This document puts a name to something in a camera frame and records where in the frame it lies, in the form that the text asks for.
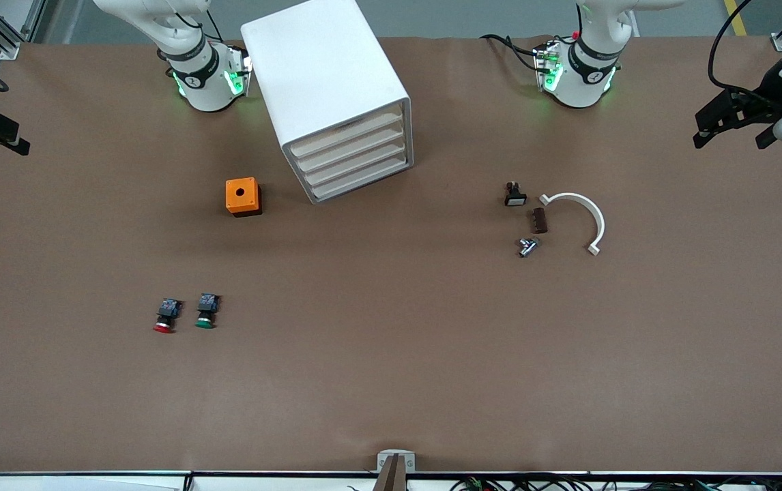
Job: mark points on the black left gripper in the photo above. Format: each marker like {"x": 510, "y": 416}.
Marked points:
{"x": 765, "y": 97}

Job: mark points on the grey plastic tray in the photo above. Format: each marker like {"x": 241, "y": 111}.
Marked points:
{"x": 353, "y": 136}

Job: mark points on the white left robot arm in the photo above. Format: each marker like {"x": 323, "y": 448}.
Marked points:
{"x": 582, "y": 82}

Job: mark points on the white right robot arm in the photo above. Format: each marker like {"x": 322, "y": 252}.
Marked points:
{"x": 203, "y": 82}

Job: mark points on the red push button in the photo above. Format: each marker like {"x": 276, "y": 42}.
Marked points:
{"x": 168, "y": 312}

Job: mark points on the green push button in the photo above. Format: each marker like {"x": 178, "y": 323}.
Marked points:
{"x": 207, "y": 307}

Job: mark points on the brown terminal block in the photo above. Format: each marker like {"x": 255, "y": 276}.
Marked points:
{"x": 540, "y": 221}

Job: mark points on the silver metal fitting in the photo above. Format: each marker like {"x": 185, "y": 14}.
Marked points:
{"x": 527, "y": 247}

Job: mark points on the brown table cover sheet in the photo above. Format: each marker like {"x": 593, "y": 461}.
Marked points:
{"x": 391, "y": 341}

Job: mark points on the white curved bracket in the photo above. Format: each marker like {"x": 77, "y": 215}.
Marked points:
{"x": 600, "y": 225}

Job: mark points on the orange button enclosure box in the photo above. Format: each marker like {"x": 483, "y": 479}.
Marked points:
{"x": 241, "y": 194}

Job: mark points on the white table edge rail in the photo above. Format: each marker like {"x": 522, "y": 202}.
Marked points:
{"x": 91, "y": 483}

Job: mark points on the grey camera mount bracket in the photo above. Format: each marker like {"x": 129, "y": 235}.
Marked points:
{"x": 396, "y": 464}

